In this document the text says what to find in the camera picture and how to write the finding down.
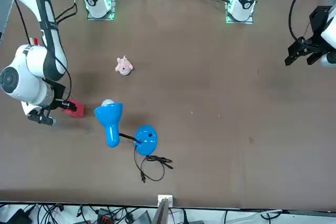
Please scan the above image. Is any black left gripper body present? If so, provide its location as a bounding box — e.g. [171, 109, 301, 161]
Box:
[309, 5, 333, 36]

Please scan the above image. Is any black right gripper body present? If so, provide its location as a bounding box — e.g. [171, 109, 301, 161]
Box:
[43, 78, 66, 110]

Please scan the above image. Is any red rectangular block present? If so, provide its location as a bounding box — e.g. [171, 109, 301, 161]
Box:
[60, 99, 86, 119]

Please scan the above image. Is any blue desk lamp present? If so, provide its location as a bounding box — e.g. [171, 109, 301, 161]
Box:
[93, 99, 159, 156]

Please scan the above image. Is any pink plush toy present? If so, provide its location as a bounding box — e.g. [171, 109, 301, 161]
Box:
[114, 55, 134, 77]

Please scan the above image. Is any black device with red ports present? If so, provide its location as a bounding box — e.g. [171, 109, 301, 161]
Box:
[96, 209, 114, 224]

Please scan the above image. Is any black power adapter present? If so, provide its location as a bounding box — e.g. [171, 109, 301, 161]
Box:
[5, 208, 33, 224]

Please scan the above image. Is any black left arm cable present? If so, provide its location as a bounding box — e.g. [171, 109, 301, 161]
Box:
[288, 0, 314, 45]

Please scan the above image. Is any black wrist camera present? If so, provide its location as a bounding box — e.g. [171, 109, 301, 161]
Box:
[27, 108, 57, 127]

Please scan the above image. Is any black lamp power cable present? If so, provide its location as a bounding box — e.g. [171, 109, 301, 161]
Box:
[133, 145, 173, 184]

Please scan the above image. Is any white post bracket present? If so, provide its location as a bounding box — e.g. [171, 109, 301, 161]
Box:
[157, 194, 174, 207]

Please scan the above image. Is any grey aluminium camera post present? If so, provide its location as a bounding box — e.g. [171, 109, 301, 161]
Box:
[151, 199, 170, 224]

